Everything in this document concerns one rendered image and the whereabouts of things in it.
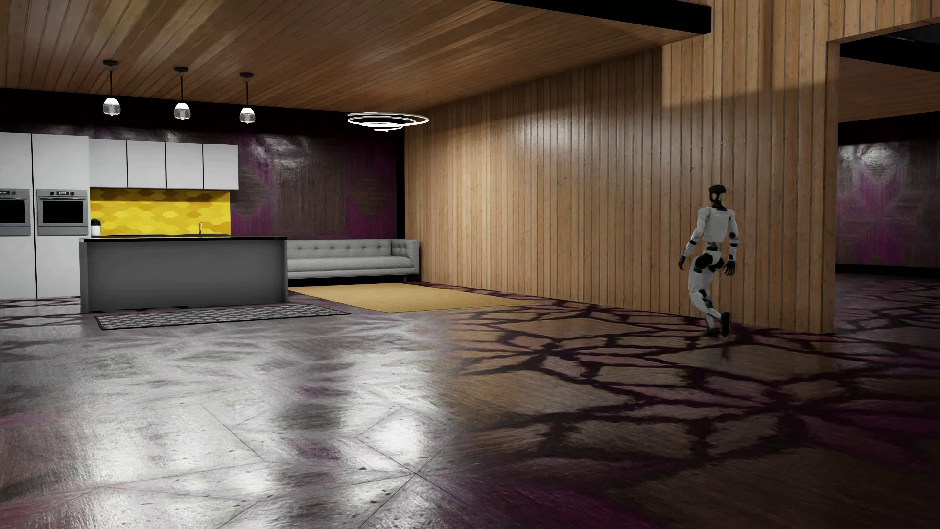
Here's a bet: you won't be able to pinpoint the yellow hexagon tile backsplash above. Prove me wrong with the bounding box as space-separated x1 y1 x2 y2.
90 187 232 237

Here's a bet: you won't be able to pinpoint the white tall cabinet unit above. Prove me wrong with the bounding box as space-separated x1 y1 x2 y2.
0 132 91 301

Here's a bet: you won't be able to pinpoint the white upper wall cabinets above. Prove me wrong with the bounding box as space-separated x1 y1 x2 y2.
89 138 239 191

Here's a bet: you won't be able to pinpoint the grey tufted sofa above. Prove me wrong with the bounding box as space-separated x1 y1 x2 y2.
286 239 421 282

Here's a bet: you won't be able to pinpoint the glass pendant lamp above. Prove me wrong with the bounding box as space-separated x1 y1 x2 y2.
173 66 192 121
102 59 122 117
238 72 257 125

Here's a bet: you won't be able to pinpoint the white left robot leg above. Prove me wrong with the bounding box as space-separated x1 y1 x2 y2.
687 252 724 337

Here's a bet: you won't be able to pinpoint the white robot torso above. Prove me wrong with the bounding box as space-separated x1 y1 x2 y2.
700 205 734 255

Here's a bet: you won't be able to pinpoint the yellow woven rug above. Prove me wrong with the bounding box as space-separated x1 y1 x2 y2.
290 283 531 314

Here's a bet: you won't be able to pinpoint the black white patterned runner mat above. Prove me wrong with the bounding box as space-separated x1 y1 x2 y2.
95 304 351 331

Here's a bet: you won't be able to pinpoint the white ring ceiling light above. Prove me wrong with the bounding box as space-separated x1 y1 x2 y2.
347 112 430 132

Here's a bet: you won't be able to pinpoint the grey kitchen island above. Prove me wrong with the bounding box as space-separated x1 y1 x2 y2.
79 236 289 314

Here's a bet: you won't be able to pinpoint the steel built-in oven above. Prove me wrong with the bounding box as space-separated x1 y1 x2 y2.
0 188 32 237
36 189 90 237

